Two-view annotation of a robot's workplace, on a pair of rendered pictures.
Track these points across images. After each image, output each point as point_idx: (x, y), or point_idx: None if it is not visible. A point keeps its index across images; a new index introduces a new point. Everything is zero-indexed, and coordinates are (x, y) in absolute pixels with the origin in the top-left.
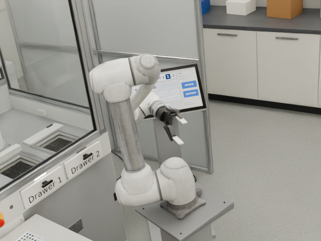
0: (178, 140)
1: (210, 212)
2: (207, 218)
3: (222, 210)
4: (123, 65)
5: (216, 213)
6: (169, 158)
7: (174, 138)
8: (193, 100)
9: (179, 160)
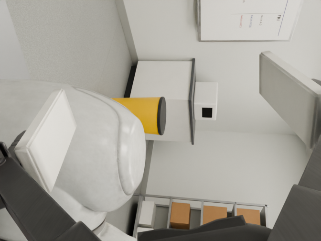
0: (58, 127)
1: (8, 50)
2: (22, 68)
3: (9, 15)
4: None
5: (17, 40)
6: (131, 176)
7: (55, 169)
8: None
9: (138, 132)
